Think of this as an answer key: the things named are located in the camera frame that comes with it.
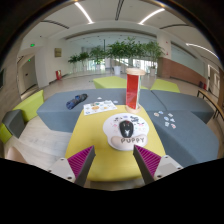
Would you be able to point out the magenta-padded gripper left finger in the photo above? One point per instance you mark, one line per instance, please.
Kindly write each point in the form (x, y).
(80, 163)

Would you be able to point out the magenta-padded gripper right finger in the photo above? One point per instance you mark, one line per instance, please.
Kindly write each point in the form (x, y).
(150, 161)

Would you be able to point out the black computer mouse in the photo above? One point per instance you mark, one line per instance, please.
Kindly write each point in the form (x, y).
(125, 128)

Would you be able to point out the loose small stickers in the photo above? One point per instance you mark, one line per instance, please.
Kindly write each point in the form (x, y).
(166, 118)

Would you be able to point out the large grey bench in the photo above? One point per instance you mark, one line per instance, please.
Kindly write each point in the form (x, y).
(56, 111)

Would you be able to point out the white sticker sheet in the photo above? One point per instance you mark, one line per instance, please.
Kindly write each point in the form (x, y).
(100, 107)

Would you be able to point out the folded dark blue umbrella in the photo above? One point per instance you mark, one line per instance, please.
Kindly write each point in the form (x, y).
(76, 101)

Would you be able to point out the person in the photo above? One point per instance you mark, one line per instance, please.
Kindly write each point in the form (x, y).
(15, 155)

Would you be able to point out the tall red tube wooden ends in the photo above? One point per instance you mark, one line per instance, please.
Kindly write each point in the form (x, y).
(133, 90)

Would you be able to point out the lime green bench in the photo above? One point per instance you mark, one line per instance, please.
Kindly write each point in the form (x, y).
(30, 105)
(165, 85)
(110, 82)

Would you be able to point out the dark grey cube stool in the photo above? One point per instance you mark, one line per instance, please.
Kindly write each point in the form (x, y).
(14, 121)

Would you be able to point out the red fire extinguisher box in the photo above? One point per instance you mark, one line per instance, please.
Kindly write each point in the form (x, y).
(58, 74)

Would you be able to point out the potted green plants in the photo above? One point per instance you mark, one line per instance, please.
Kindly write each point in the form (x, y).
(120, 51)

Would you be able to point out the green exit sign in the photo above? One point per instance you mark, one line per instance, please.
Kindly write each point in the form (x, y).
(32, 45)

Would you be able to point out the ceiling strip lights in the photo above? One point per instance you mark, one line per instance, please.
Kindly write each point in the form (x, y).
(83, 12)

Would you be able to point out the wooden frame chair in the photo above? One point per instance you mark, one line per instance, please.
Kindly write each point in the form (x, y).
(213, 103)

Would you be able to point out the gold wall plaque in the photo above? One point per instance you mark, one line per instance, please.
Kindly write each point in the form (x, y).
(58, 52)

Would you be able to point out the black wall screen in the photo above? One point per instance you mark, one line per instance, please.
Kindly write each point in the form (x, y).
(2, 78)

